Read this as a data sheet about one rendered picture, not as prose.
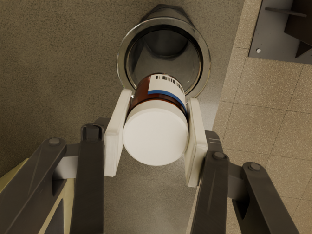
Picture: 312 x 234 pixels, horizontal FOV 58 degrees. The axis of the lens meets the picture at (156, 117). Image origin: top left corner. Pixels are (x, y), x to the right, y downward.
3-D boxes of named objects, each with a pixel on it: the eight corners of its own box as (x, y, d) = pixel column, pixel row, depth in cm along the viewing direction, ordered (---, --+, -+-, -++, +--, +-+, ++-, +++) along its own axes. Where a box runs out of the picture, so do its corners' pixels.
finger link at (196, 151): (195, 145, 15) (208, 146, 15) (188, 96, 22) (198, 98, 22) (185, 187, 17) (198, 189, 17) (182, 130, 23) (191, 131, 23)
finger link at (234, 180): (208, 176, 14) (266, 184, 14) (199, 128, 19) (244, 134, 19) (202, 198, 15) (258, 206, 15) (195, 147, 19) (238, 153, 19)
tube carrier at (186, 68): (134, 58, 53) (113, 104, 34) (139, -3, 48) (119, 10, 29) (190, 66, 53) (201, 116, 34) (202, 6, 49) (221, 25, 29)
